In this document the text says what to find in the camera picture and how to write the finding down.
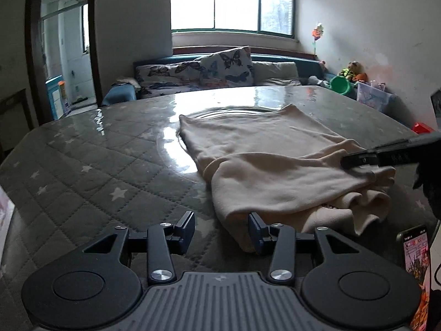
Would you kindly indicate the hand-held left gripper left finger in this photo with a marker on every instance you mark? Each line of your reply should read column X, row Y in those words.
column 188, row 234

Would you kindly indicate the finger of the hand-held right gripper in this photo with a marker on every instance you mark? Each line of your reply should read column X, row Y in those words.
column 379, row 158
column 413, row 142

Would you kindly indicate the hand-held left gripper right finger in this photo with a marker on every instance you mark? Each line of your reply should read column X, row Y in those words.
column 255, row 235

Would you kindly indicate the cream sweatshirt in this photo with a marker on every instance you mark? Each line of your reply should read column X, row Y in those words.
column 275, row 165

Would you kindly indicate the red plastic stool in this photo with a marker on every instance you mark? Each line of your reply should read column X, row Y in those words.
column 423, row 128

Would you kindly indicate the clear plastic storage box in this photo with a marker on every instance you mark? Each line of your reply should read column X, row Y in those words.
column 373, row 98

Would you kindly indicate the green plastic basin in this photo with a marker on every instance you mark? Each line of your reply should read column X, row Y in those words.
column 341, row 86

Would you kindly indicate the orange plush toy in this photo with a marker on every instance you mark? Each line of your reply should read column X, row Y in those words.
column 361, row 77

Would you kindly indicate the smartphone with lit screen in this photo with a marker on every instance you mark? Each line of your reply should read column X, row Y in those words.
column 417, row 265

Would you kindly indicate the teddy bear toy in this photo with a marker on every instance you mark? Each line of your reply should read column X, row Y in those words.
column 349, row 70

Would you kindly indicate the grey plush cloth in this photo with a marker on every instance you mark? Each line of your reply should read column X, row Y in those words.
column 318, row 81

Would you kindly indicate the teal sofa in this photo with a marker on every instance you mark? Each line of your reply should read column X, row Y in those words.
column 306, row 67

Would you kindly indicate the grey quilted star table cover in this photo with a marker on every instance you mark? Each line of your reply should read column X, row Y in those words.
column 86, row 165

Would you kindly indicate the round black induction cooktop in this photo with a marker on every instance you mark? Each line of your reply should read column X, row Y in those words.
column 241, row 110

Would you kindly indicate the beige cushion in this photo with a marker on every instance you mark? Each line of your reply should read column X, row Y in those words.
column 275, row 70

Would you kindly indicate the colourful pinwheel toy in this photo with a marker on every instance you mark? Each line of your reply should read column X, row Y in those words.
column 317, row 32

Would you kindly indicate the long butterfly print cushion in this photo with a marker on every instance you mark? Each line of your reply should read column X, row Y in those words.
column 162, row 70
column 165, row 89

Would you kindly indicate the beige folded cloth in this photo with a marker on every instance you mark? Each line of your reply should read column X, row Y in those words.
column 127, row 82

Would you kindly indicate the square butterfly print cushion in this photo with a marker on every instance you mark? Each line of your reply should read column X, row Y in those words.
column 227, row 65

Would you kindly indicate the blue white cabinet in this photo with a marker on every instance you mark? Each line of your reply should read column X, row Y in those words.
column 55, row 100

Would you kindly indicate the dark wooden console table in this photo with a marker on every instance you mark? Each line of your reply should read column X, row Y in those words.
column 13, row 110

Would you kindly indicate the green framed window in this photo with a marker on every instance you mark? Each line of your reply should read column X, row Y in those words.
column 213, row 0

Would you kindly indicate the dark wooden door frame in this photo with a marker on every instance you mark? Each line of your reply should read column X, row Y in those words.
column 32, row 41

